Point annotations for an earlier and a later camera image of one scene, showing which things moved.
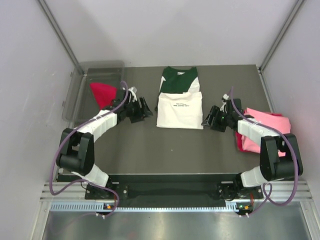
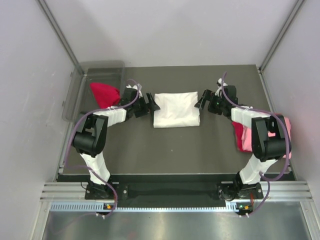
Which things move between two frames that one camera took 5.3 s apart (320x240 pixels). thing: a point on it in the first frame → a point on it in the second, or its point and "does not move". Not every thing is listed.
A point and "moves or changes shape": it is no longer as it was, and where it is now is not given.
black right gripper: [215, 111] → [207, 95]
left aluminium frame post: [61, 34] does not move
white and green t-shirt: [179, 104] moves or changes shape
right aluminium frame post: [280, 35] does not move
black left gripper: [146, 111] → [151, 106]
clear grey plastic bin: [79, 100] does not move
